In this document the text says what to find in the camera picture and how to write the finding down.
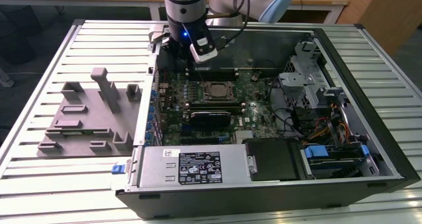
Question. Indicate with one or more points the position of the thin metal locking lever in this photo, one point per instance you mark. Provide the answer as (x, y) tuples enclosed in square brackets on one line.
[(199, 75)]

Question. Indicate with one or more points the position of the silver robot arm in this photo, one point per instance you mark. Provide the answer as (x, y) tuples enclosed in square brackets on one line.
[(184, 1)]

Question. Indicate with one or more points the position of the CPU socket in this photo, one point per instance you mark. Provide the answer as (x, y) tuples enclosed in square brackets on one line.
[(219, 100)]

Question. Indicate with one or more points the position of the silver coin battery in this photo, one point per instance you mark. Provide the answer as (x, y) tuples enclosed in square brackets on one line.
[(254, 77)]

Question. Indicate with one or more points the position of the blue card clip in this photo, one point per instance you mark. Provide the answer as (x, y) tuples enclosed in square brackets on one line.
[(148, 137), (149, 127), (152, 109), (151, 117)]

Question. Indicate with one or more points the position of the green RAM stick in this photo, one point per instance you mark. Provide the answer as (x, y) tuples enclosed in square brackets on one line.
[(214, 109), (77, 133)]

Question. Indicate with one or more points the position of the black graphics card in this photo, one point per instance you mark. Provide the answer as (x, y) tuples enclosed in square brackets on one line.
[(211, 120)]

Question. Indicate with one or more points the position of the green motherboard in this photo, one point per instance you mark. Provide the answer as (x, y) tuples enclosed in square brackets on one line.
[(260, 110)]

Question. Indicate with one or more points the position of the grey parts rack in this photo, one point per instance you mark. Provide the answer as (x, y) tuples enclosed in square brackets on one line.
[(92, 115)]

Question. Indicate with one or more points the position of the metal drive cage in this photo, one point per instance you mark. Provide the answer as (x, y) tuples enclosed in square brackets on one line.
[(296, 85)]

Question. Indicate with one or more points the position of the chipset heatsink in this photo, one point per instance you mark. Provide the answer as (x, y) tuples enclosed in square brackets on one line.
[(244, 134)]

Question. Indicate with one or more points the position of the silver power supply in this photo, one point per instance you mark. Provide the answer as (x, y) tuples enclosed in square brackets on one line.
[(157, 167)]

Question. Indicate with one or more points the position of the blue release latch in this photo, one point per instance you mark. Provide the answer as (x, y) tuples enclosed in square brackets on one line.
[(116, 169)]

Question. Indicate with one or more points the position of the black drive bay cover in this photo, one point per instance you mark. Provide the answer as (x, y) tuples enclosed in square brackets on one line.
[(270, 159)]

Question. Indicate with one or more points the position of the hard disk in blue carrier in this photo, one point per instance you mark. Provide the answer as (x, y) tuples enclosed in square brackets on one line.
[(316, 151)]

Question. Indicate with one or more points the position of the wooden cabinet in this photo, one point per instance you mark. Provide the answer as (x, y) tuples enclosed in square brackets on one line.
[(389, 11)]

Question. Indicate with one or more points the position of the black PC case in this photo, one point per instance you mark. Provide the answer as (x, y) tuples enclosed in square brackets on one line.
[(230, 205)]

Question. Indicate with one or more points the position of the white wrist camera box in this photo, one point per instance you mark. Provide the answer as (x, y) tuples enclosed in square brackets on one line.
[(204, 52)]

